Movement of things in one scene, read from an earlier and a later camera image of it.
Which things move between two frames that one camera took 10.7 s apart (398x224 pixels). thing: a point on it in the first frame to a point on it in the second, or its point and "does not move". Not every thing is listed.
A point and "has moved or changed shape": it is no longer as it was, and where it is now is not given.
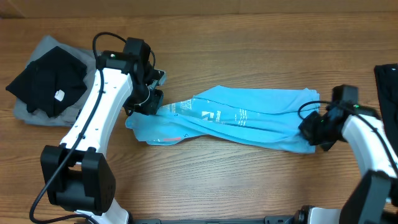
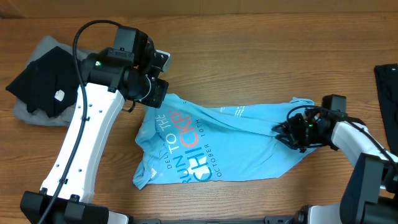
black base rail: [297, 218] does not move
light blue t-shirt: [267, 117] has moved or changed shape
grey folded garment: [67, 117] does not move
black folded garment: [51, 83] does not move
